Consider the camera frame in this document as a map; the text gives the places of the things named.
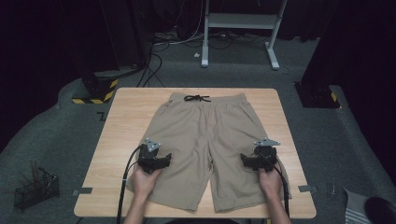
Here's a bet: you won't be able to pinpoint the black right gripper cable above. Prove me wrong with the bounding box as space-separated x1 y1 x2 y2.
274 158 291 218

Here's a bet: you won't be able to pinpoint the yellow black striped base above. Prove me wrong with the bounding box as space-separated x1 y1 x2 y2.
72 69 120 105

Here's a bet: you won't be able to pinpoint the black wire basket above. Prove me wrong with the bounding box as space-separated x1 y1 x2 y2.
13 167 61 211

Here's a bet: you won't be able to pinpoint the person's left hand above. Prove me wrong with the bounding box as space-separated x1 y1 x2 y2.
133 162 163 198

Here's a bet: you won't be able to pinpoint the white metal stand frame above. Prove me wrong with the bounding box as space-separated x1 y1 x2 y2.
200 0 289 71

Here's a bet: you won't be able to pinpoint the striped grey cloth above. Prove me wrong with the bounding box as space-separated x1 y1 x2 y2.
344 188 372 224

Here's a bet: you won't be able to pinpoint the brown wooden stick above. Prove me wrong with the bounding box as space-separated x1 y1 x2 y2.
29 160 40 186

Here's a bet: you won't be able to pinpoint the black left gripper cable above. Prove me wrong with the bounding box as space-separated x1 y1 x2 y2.
116 144 147 224

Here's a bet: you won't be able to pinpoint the black floor cable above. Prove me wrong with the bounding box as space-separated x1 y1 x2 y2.
136 43 166 88

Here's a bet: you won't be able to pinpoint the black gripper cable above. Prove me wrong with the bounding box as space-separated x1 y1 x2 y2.
116 144 147 224
274 158 291 218

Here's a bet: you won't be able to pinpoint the black base with yellow mark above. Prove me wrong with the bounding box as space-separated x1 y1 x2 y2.
293 81 341 109

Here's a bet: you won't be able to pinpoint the dark round object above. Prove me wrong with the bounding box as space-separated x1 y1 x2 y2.
364 196 396 224

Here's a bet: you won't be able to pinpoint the beige shorts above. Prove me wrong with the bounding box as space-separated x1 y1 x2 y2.
125 91 292 214

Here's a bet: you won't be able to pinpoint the person's right hand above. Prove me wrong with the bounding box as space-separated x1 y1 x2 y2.
258 167 283 198

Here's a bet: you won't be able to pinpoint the black drawstring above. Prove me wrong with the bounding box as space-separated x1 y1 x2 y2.
183 94 212 103

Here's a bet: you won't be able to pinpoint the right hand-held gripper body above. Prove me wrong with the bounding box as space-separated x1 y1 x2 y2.
253 137 281 173

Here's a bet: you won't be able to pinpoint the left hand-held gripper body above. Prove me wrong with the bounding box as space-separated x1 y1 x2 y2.
137 137 163 175

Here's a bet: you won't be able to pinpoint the white floor cable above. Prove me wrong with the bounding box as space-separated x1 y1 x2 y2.
153 0 205 47

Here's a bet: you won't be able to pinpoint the grey tape piece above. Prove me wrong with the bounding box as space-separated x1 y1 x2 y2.
298 184 318 193
72 187 93 197

